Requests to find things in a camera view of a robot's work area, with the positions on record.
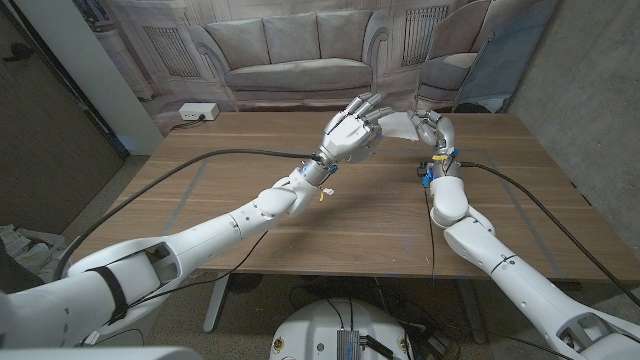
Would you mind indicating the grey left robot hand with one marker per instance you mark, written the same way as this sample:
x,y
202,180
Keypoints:
x,y
347,137

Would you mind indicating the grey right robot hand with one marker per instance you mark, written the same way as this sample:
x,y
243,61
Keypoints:
x,y
440,132

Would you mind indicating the white shipping label sheet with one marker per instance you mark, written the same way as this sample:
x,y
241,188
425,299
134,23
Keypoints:
x,y
400,127

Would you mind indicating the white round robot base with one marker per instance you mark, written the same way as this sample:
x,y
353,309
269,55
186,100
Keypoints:
x,y
320,330

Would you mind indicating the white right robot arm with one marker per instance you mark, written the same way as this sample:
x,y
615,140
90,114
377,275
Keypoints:
x,y
500,260

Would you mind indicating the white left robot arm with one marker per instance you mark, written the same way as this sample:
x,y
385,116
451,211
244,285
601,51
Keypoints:
x,y
210,235

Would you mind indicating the blue grey leaning board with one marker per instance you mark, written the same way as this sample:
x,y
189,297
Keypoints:
x,y
505,55

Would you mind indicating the white power strip box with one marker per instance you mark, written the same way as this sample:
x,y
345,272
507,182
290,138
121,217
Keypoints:
x,y
197,111

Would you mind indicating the dark table leg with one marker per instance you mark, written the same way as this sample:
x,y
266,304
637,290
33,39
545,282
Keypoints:
x,y
472,310

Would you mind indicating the silver electronics box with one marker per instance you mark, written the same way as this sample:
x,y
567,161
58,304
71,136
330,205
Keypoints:
x,y
348,345

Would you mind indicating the white table leg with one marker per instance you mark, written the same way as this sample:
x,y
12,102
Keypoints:
x,y
217,300

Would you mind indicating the dark door panel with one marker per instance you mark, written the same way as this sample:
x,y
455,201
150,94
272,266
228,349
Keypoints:
x,y
45,150

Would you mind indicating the crumpled paper pile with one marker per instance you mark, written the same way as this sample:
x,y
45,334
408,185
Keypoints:
x,y
30,250

